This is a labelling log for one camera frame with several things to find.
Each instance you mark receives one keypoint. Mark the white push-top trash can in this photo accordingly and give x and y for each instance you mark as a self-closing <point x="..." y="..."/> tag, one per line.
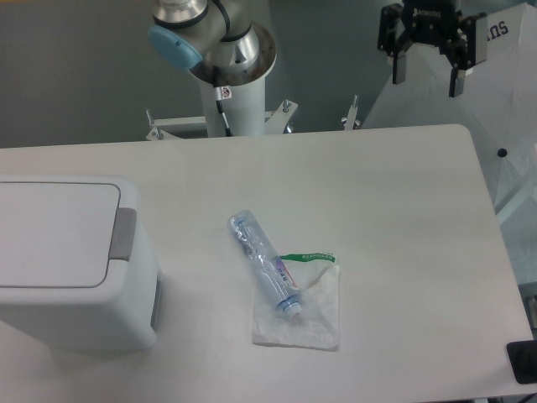
<point x="78" y="269"/>

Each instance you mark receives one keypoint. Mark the black device at table edge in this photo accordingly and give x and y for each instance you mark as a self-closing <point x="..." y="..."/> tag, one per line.
<point x="522" y="356"/>

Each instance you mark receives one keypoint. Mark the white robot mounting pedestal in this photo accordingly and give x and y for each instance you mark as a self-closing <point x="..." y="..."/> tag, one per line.
<point x="227" y="111"/>

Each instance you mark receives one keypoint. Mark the clear plastic water bottle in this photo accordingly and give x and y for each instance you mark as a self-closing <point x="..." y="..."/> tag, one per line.
<point x="274" y="278"/>

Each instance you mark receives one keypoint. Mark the white Superior umbrella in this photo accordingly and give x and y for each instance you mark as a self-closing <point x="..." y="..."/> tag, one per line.
<point x="497" y="106"/>

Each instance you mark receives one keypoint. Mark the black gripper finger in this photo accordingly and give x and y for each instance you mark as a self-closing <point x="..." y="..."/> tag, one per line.
<point x="466" y="48"/>
<point x="397" y="28"/>

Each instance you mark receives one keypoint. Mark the white plastic bag green stripe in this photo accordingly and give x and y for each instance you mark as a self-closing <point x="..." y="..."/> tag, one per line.
<point x="317" y="326"/>

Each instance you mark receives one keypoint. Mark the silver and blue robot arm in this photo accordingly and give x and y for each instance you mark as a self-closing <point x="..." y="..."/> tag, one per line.
<point x="220" y="44"/>

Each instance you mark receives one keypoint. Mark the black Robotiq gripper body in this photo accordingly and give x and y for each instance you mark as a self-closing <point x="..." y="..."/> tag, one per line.
<point x="433" y="23"/>

